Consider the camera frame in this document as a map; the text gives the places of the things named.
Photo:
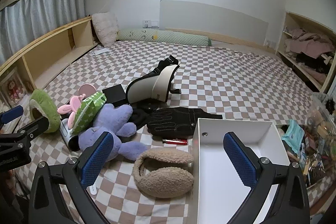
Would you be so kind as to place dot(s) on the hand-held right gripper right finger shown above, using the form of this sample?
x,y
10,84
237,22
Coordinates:
x,y
240,161

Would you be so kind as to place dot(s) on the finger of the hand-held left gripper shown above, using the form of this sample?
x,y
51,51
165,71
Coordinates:
x,y
11,113
36,123

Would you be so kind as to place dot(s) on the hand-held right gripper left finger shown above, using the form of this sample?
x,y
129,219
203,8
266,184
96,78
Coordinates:
x,y
97,158

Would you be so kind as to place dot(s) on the green avocado plush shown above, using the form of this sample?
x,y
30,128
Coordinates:
x,y
43,106

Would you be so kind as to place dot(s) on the white smart watch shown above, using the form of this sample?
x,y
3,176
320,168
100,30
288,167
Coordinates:
x,y
92,189

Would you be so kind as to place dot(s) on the white box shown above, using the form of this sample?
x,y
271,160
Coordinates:
x,y
210,174

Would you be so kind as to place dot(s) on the purple plush toy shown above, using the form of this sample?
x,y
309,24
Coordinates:
x,y
110,121

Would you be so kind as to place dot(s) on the green dotted tissue pack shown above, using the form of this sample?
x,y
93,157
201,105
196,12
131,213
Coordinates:
x,y
86,111

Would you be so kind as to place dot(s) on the beige fleece earmuffs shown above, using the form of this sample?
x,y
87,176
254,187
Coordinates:
x,y
162,176

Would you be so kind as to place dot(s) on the framed picture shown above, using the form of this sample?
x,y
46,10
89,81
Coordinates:
x,y
11,90

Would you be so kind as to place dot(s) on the silver cylindrical device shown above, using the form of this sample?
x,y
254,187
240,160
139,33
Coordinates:
x,y
67,134

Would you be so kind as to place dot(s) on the pink round mirror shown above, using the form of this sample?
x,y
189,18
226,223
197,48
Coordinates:
x,y
85,88

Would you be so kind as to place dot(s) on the blue wipes pack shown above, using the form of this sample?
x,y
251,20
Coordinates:
x,y
294,134

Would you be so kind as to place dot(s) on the black box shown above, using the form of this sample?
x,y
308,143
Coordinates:
x,y
114,95

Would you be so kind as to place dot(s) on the red lighter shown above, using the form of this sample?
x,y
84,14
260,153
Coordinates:
x,y
176,141

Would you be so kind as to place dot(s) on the black stitched glove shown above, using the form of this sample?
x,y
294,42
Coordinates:
x,y
173,121

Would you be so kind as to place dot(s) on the clear bin of clutter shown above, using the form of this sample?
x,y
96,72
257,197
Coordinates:
x,y
317,140

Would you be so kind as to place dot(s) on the checkered bedsheet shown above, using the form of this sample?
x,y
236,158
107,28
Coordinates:
x,y
223,82

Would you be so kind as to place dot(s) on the wooden bedside shelf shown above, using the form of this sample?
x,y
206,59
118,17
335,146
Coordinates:
x,y
52,43

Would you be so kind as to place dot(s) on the white remote control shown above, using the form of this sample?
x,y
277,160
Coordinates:
x,y
101,51

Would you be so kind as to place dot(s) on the grey striped curtain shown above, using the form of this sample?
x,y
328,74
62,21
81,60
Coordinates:
x,y
39,16

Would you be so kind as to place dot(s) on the black fuzzy ball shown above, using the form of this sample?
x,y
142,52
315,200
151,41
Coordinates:
x,y
330,106

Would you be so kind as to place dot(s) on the white fluffy pillow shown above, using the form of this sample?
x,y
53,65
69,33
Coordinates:
x,y
105,28

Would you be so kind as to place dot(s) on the cream clothes shelf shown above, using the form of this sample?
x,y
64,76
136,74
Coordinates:
x,y
286,37

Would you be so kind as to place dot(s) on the pile of clothes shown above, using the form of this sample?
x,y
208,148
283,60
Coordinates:
x,y
309,45

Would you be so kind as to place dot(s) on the green long bolster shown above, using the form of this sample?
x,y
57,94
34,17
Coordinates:
x,y
162,36

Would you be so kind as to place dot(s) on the wooden slatted bed rail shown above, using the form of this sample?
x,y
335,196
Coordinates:
x,y
236,40

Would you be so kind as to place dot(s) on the white wall socket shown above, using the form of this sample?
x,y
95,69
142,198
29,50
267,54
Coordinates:
x,y
269,43
150,23

